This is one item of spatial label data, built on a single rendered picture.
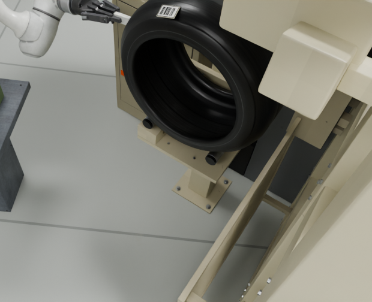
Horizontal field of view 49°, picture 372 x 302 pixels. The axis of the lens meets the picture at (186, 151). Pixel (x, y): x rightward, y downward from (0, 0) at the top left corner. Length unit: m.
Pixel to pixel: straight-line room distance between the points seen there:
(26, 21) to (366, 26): 1.20
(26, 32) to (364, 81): 1.20
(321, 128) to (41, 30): 1.06
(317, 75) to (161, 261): 1.76
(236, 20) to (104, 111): 2.14
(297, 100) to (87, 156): 2.06
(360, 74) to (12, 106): 1.62
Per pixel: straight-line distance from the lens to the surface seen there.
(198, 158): 1.59
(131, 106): 2.71
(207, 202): 2.41
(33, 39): 1.60
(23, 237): 2.37
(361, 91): 0.70
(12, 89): 2.09
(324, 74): 0.60
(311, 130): 1.58
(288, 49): 0.60
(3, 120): 1.97
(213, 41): 1.12
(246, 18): 0.73
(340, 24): 0.67
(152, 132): 1.57
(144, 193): 2.42
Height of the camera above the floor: 2.08
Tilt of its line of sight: 53 degrees down
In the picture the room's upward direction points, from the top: 10 degrees clockwise
